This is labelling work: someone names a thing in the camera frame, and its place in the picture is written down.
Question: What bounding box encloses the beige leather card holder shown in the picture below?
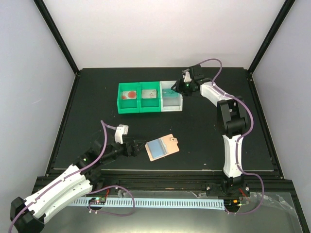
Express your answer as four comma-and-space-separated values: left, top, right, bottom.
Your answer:
145, 134, 179, 162

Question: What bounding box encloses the white VIP card page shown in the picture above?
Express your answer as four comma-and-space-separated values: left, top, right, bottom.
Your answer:
141, 89, 157, 99

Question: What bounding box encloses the red white card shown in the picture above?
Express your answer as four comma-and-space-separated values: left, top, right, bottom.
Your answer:
121, 91, 137, 100

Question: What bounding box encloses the teal AION card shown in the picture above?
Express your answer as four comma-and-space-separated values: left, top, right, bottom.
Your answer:
162, 88, 179, 98

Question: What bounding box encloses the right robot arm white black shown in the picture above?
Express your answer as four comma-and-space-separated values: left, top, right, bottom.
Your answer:
171, 65, 254, 196

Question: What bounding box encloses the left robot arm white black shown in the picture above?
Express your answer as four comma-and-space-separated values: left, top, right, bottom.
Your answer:
9, 138, 146, 233

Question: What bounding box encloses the white bin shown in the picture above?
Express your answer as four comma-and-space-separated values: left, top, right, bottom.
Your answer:
160, 81, 183, 112

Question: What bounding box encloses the middle green bin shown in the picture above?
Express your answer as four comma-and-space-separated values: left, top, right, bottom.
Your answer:
138, 81, 161, 113

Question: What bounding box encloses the green bin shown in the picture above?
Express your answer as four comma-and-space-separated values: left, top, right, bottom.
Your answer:
138, 81, 161, 113
117, 83, 140, 114

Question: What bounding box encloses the left green bin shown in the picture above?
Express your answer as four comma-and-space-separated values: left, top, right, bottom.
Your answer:
117, 83, 140, 114

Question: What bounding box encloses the left small circuit board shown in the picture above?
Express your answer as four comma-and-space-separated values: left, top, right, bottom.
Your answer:
88, 197, 106, 205

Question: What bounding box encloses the small circuit board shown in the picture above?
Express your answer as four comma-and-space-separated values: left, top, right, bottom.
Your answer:
224, 199, 242, 207
88, 197, 106, 205

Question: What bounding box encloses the right small circuit board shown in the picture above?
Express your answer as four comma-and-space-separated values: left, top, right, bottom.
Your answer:
224, 199, 242, 207

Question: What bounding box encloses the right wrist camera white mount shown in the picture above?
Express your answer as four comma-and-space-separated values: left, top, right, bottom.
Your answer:
182, 68, 192, 83

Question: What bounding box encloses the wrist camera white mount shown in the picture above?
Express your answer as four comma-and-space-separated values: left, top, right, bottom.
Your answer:
182, 68, 192, 83
114, 124, 129, 144

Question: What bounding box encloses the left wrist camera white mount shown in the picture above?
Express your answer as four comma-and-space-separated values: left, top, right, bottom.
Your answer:
114, 124, 129, 144

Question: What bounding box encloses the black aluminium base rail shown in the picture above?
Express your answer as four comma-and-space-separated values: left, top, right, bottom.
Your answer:
31, 170, 297, 198

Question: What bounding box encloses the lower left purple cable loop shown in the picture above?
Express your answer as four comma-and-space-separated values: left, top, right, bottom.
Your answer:
87, 185, 136, 216

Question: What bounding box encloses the purple cable loop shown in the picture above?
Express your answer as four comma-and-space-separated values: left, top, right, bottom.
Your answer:
87, 185, 136, 216
224, 172, 265, 216

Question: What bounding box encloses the white slotted cable duct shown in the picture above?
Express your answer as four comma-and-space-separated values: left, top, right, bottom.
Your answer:
69, 197, 225, 211

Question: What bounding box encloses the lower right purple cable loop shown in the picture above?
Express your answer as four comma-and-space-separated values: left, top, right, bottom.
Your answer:
224, 172, 265, 216

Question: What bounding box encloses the right black frame post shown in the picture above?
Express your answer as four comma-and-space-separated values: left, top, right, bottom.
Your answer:
247, 0, 295, 75

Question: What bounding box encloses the black frame post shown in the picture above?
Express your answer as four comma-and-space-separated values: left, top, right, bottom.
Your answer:
34, 0, 80, 75
247, 0, 295, 75

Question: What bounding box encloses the left black frame post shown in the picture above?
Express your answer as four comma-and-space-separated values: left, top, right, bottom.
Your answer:
34, 0, 80, 75

